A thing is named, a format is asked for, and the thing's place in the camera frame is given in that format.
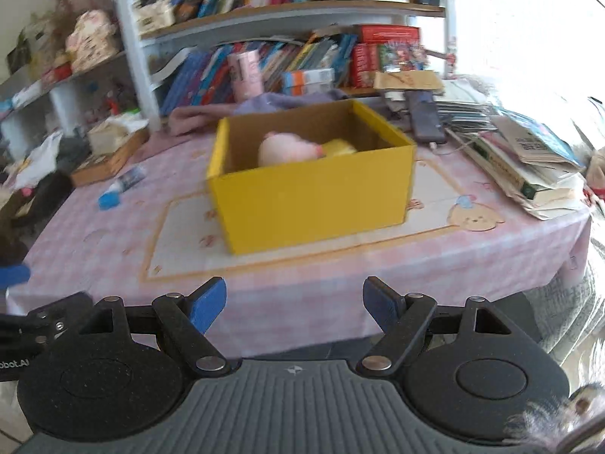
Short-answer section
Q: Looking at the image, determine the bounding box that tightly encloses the white blue bottle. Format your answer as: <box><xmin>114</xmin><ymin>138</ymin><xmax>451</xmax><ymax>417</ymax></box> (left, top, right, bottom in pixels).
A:
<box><xmin>107</xmin><ymin>165</ymin><xmax>147</xmax><ymax>194</ymax></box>

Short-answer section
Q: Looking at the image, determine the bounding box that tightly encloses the pink plush toy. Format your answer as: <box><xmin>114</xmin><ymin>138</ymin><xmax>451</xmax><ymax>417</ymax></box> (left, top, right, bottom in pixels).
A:
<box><xmin>258</xmin><ymin>132</ymin><xmax>324</xmax><ymax>167</ymax></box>

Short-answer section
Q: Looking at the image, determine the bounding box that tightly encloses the pink checkered tablecloth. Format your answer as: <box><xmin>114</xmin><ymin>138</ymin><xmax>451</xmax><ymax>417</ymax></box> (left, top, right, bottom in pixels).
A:
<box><xmin>6</xmin><ymin>134</ymin><xmax>591</xmax><ymax>357</ymax></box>

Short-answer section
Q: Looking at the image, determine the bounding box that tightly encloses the blue small packet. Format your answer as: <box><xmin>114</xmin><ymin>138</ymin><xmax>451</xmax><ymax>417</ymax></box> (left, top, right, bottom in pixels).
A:
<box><xmin>98</xmin><ymin>191</ymin><xmax>120</xmax><ymax>211</ymax></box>

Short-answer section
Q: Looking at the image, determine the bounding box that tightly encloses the wooden chess box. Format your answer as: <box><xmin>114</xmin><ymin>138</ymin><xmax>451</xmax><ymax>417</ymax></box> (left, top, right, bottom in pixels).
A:
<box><xmin>70</xmin><ymin>128</ymin><xmax>150</xmax><ymax>188</ymax></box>

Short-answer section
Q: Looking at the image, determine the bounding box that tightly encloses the tissue pack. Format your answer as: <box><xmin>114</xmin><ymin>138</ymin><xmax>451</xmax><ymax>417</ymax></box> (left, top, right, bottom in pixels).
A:
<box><xmin>87</xmin><ymin>113</ymin><xmax>149</xmax><ymax>156</ymax></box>

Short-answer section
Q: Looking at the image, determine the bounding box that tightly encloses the yellow cardboard box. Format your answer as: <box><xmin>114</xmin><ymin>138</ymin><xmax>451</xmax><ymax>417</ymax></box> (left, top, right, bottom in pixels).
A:
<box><xmin>206</xmin><ymin>100</ymin><xmax>416</xmax><ymax>255</ymax></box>

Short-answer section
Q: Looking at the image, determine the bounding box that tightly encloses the beige soap block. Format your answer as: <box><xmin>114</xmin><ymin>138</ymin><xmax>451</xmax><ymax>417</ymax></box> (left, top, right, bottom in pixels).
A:
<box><xmin>322</xmin><ymin>138</ymin><xmax>357</xmax><ymax>157</ymax></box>

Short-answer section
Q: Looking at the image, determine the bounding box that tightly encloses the pink purple cloth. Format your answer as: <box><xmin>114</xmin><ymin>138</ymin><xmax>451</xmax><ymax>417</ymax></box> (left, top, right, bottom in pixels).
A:
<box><xmin>166</xmin><ymin>89</ymin><xmax>349</xmax><ymax>136</ymax></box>

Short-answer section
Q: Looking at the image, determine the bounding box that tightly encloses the stack of papers and books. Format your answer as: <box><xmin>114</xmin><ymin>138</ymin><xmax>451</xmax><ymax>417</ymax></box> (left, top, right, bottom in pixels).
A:
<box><xmin>373</xmin><ymin>71</ymin><xmax>586</xmax><ymax>220</ymax></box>

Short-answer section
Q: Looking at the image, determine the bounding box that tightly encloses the black smartphone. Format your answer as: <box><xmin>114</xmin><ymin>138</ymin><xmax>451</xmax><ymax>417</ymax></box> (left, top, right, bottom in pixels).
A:
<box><xmin>404</xmin><ymin>90</ymin><xmax>447</xmax><ymax>145</ymax></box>

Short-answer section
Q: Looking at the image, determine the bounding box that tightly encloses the orange blue box lower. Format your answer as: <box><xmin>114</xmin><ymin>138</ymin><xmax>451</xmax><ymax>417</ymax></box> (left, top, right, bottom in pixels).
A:
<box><xmin>283</xmin><ymin>82</ymin><xmax>333</xmax><ymax>96</ymax></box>

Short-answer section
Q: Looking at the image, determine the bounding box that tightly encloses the orange blue box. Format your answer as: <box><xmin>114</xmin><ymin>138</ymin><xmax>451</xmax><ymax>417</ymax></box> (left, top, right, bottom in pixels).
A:
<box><xmin>283</xmin><ymin>82</ymin><xmax>333</xmax><ymax>96</ymax></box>
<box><xmin>282</xmin><ymin>68</ymin><xmax>335</xmax><ymax>88</ymax></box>

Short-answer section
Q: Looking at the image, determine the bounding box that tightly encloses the pink cylindrical case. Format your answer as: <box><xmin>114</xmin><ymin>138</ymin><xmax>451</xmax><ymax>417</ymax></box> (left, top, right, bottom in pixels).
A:
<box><xmin>229</xmin><ymin>50</ymin><xmax>264</xmax><ymax>103</ymax></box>

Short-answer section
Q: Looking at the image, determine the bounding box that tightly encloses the orange blue box upper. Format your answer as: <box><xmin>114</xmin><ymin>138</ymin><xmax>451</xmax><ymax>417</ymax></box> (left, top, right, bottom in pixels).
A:
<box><xmin>282</xmin><ymin>68</ymin><xmax>335</xmax><ymax>88</ymax></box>

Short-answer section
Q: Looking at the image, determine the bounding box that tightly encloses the red thick dictionary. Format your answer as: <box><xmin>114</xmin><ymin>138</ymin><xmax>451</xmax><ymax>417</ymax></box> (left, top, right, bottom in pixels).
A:
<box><xmin>359</xmin><ymin>25</ymin><xmax>420</xmax><ymax>44</ymax></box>

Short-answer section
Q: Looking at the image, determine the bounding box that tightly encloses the white bookshelf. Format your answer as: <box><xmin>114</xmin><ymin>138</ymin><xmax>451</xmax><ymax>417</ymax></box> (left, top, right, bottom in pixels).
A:
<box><xmin>0</xmin><ymin>0</ymin><xmax>458</xmax><ymax>129</ymax></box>

